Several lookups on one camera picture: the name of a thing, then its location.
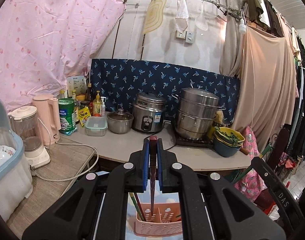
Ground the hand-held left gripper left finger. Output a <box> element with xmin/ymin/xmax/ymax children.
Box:
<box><xmin>22</xmin><ymin>137</ymin><xmax>153</xmax><ymax>240</ymax></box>

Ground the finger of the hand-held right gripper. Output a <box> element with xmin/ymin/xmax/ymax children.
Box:
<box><xmin>251</xmin><ymin>156</ymin><xmax>277</xmax><ymax>189</ymax></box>

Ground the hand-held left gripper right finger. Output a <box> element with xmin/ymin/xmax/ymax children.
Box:
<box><xmin>156</xmin><ymin>137</ymin><xmax>285</xmax><ymax>240</ymax></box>

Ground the dark red chopstick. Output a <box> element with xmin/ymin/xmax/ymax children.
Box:
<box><xmin>149</xmin><ymin>135</ymin><xmax>158</xmax><ymax>217</ymax></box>

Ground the pink perforated utensil basket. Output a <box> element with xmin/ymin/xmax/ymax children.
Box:
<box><xmin>134</xmin><ymin>200</ymin><xmax>184</xmax><ymax>237</ymax></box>

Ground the pink floral cloth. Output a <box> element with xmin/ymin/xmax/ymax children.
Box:
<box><xmin>234</xmin><ymin>126</ymin><xmax>268</xmax><ymax>203</ymax></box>

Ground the grey countertop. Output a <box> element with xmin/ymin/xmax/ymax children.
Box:
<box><xmin>60</xmin><ymin>111</ymin><xmax>252</xmax><ymax>172</ymax></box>

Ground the dark metal chair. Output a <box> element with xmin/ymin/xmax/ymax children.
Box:
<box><xmin>266</xmin><ymin>127</ymin><xmax>296</xmax><ymax>178</ymax></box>

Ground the black induction cooker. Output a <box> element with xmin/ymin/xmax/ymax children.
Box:
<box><xmin>174</xmin><ymin>135</ymin><xmax>214</xmax><ymax>150</ymax></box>

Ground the stack of bowls with greens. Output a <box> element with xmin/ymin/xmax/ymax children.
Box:
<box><xmin>213</xmin><ymin>126</ymin><xmax>245</xmax><ymax>158</ymax></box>

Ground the small steel pot glass lid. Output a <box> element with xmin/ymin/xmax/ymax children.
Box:
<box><xmin>107</xmin><ymin>108</ymin><xmax>134</xmax><ymax>134</ymax></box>

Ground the steel rice cooker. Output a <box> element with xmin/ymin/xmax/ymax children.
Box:
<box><xmin>131</xmin><ymin>92</ymin><xmax>168</xmax><ymax>133</ymax></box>

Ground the blue polka-dot tablecloth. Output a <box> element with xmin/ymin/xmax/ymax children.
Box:
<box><xmin>127</xmin><ymin>192</ymin><xmax>184</xmax><ymax>240</ymax></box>

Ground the steel steamer pot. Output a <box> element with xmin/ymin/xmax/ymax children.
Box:
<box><xmin>174</xmin><ymin>87</ymin><xmax>225</xmax><ymax>141</ymax></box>

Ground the clear food container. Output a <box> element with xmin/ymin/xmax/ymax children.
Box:
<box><xmin>85</xmin><ymin>116</ymin><xmax>108</xmax><ymax>137</ymax></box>

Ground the yellow packet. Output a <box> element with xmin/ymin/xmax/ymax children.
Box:
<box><xmin>79</xmin><ymin>106</ymin><xmax>91</xmax><ymax>128</ymax></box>

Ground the wooden counter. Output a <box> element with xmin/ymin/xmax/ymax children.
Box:
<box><xmin>6</xmin><ymin>135</ymin><xmax>100</xmax><ymax>232</ymax></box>

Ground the beige curtain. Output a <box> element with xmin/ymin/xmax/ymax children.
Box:
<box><xmin>219</xmin><ymin>12</ymin><xmax>299</xmax><ymax>150</ymax></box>

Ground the navy patterned cloth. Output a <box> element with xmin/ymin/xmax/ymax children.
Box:
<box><xmin>89</xmin><ymin>59</ymin><xmax>242</xmax><ymax>128</ymax></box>

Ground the dark sauce bottle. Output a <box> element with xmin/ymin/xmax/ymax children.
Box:
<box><xmin>86</xmin><ymin>83</ymin><xmax>93</xmax><ymax>108</ymax></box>

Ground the row of hanging clothes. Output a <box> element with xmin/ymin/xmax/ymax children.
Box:
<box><xmin>248</xmin><ymin>0</ymin><xmax>305</xmax><ymax>180</ymax></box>

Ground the green tin can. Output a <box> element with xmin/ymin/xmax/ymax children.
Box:
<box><xmin>58</xmin><ymin>98</ymin><xmax>78</xmax><ymax>133</ymax></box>

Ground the white carton box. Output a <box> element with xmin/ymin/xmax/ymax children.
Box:
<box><xmin>66</xmin><ymin>76</ymin><xmax>86</xmax><ymax>100</ymax></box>

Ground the pink electric kettle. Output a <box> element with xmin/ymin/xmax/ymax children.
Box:
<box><xmin>32</xmin><ymin>94</ymin><xmax>61</xmax><ymax>145</ymax></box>

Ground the white blender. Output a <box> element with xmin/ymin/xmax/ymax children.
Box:
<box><xmin>8</xmin><ymin>106</ymin><xmax>51</xmax><ymax>169</ymax></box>

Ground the white dish rack blue lid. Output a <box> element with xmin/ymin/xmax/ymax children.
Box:
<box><xmin>0</xmin><ymin>96</ymin><xmax>33</xmax><ymax>223</ymax></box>

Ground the white floral dish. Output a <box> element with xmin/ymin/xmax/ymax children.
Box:
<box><xmin>0</xmin><ymin>140</ymin><xmax>16</xmax><ymax>161</ymax></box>

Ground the white slotted ladle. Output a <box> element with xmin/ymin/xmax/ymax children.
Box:
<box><xmin>195</xmin><ymin>1</ymin><xmax>209</xmax><ymax>32</ymax></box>

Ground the hanging beige cutting board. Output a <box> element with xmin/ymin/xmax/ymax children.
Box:
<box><xmin>142</xmin><ymin>0</ymin><xmax>167</xmax><ymax>35</ymax></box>

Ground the hanging white cloth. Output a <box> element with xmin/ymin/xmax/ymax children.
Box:
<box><xmin>174</xmin><ymin>0</ymin><xmax>189</xmax><ymax>32</ymax></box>

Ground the pink spotted curtain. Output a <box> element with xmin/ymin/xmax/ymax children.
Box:
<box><xmin>0</xmin><ymin>0</ymin><xmax>126</xmax><ymax>113</ymax></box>

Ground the white power cable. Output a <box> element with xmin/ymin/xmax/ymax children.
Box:
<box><xmin>30</xmin><ymin>140</ymin><xmax>98</xmax><ymax>180</ymax></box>

